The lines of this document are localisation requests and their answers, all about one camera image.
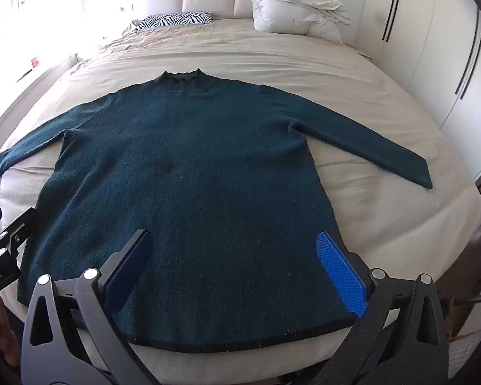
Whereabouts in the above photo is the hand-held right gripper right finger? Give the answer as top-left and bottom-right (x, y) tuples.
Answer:
(305, 231), (454, 385)

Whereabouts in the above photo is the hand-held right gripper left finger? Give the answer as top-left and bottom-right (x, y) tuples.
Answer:
(20, 228), (154, 385)

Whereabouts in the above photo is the dark teal knit sweater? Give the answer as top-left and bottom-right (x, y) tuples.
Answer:
(0, 70), (434, 354)

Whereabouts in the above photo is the bed with beige sheet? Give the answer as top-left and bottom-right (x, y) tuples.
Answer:
(0, 16), (481, 385)

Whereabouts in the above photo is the white wardrobe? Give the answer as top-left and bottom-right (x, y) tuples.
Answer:
(329, 0), (481, 193)

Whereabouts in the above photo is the zebra print pillow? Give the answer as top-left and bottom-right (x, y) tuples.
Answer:
(134, 12), (213, 32)

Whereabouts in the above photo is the folded white duvet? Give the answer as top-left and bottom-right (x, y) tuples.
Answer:
(252, 0), (351, 43)

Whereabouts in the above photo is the black wardrobe door handle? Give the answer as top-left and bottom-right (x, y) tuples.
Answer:
(455, 11), (481, 99)
(382, 0), (400, 42)

